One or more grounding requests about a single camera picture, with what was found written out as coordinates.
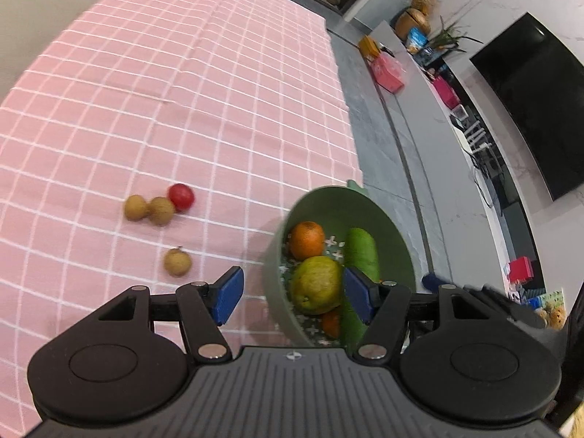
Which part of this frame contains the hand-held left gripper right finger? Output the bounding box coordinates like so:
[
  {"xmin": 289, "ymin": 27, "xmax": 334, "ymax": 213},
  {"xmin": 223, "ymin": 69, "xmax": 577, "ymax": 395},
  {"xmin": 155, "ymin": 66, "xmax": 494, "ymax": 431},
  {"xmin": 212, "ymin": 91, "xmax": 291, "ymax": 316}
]
[{"xmin": 343, "ymin": 267, "xmax": 492, "ymax": 361}]

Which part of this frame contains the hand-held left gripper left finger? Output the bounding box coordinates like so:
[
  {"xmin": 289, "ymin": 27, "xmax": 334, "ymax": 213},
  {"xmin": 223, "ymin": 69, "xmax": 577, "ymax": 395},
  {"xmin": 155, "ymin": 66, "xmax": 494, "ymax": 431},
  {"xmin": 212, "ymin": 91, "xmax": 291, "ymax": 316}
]
[{"xmin": 91, "ymin": 266, "xmax": 245, "ymax": 362}]

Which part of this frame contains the orange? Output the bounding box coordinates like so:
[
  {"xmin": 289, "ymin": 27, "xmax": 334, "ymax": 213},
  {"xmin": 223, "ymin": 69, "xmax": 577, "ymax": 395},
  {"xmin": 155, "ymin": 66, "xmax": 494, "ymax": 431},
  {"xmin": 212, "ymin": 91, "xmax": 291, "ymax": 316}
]
[
  {"xmin": 289, "ymin": 221, "xmax": 326, "ymax": 260},
  {"xmin": 322, "ymin": 308, "xmax": 342, "ymax": 339}
]

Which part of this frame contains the green cucumber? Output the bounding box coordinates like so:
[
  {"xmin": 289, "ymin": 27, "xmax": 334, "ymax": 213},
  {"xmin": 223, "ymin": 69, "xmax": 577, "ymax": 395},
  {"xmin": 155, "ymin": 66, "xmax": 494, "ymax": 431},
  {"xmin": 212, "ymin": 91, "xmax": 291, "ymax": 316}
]
[{"xmin": 342, "ymin": 227, "xmax": 381, "ymax": 352}]

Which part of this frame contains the yellow-green pear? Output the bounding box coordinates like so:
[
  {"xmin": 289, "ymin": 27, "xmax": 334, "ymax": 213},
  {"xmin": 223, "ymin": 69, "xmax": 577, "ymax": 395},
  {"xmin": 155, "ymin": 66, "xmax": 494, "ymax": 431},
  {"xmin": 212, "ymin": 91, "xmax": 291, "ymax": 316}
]
[{"xmin": 291, "ymin": 256, "xmax": 344, "ymax": 315}]

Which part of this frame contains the green colander bowl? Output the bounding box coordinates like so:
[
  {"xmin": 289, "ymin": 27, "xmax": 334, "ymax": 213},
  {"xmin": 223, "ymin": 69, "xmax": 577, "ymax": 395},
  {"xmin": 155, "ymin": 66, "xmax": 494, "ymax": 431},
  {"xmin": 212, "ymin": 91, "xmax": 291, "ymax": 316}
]
[{"xmin": 262, "ymin": 179, "xmax": 416, "ymax": 352}]

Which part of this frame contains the colourful plush toy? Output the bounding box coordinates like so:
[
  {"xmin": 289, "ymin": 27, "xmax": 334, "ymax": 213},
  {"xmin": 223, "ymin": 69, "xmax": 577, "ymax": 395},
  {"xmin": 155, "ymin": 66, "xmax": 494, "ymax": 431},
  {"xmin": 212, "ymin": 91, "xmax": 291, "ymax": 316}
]
[{"xmin": 533, "ymin": 289, "xmax": 567, "ymax": 330}]

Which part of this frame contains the brown longan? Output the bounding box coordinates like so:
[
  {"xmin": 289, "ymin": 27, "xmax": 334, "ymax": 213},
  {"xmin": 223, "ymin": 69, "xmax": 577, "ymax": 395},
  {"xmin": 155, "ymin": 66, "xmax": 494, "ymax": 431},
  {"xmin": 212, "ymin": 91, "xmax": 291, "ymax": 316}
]
[
  {"xmin": 148, "ymin": 196, "xmax": 176, "ymax": 226},
  {"xmin": 124, "ymin": 195, "xmax": 150, "ymax": 221},
  {"xmin": 163, "ymin": 246, "xmax": 193, "ymax": 277}
]

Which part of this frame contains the red box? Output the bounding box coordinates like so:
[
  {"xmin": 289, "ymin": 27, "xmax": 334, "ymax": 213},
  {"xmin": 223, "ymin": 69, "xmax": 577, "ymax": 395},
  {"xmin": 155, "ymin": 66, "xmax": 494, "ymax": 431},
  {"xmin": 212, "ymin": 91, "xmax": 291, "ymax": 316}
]
[{"xmin": 508, "ymin": 257, "xmax": 534, "ymax": 282}]

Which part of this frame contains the red cherry tomato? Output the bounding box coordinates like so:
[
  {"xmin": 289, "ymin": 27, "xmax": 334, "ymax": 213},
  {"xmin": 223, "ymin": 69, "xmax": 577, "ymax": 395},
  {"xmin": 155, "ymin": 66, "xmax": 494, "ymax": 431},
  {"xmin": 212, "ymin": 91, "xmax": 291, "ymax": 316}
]
[{"xmin": 167, "ymin": 183, "xmax": 195, "ymax": 212}]

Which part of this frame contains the white television cabinet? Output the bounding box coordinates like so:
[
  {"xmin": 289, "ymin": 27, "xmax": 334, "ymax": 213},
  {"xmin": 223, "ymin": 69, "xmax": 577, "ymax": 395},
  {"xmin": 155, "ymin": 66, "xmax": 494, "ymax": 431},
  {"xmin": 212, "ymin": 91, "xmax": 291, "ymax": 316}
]
[{"xmin": 365, "ymin": 20, "xmax": 548, "ymax": 286}]

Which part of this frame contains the magenta box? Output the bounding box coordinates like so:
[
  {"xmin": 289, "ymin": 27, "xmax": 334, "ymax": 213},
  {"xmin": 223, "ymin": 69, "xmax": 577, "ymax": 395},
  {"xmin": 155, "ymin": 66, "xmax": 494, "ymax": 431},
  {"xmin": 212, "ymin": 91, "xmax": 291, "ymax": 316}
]
[{"xmin": 431, "ymin": 77, "xmax": 461, "ymax": 109}]

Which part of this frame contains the black television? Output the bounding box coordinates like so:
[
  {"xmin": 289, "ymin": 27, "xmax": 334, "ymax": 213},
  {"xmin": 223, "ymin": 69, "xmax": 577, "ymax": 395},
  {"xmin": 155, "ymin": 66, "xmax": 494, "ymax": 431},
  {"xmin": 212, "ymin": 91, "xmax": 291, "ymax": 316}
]
[{"xmin": 469, "ymin": 12, "xmax": 584, "ymax": 201}]

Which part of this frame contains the pink box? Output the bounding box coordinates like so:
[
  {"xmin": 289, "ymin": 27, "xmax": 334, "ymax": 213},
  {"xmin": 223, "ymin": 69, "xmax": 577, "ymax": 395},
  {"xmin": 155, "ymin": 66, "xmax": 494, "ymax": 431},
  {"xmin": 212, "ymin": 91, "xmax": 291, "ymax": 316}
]
[{"xmin": 369, "ymin": 51, "xmax": 406, "ymax": 93}]

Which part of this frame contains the pink checked tablecloth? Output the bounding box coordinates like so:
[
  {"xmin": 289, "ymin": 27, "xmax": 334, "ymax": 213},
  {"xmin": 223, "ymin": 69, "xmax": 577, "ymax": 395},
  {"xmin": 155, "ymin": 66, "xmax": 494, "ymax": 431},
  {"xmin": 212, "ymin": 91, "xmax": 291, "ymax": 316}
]
[{"xmin": 0, "ymin": 0, "xmax": 366, "ymax": 438}]

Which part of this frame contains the blue packet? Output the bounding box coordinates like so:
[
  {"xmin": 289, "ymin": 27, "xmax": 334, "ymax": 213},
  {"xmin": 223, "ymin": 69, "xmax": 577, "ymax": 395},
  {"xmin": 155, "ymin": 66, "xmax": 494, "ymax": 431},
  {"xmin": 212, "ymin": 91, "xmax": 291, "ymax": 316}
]
[{"xmin": 406, "ymin": 27, "xmax": 430, "ymax": 54}]

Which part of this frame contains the orange box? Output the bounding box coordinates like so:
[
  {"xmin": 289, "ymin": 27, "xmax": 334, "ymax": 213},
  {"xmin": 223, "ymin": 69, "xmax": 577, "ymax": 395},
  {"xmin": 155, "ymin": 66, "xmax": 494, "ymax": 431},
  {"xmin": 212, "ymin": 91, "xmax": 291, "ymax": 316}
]
[{"xmin": 358, "ymin": 35, "xmax": 381, "ymax": 59}]

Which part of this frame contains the green potted plant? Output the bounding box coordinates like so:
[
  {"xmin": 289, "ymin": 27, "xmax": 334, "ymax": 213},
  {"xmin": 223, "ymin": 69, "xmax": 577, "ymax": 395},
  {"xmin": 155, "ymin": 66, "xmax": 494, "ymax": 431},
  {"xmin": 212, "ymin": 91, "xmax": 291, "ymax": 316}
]
[{"xmin": 426, "ymin": 16, "xmax": 484, "ymax": 54}]

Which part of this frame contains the gold vase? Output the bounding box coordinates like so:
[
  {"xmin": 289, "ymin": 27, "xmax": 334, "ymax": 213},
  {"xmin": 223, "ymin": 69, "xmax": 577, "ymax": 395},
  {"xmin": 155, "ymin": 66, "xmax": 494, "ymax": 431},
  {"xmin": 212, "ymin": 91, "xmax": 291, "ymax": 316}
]
[{"xmin": 395, "ymin": 7, "xmax": 432, "ymax": 40}]

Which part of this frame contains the beige sofa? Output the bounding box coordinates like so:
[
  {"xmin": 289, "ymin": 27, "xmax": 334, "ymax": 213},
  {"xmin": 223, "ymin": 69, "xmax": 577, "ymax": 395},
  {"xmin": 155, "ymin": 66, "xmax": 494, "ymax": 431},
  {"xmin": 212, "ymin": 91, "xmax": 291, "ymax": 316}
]
[{"xmin": 0, "ymin": 0, "xmax": 138, "ymax": 99}]

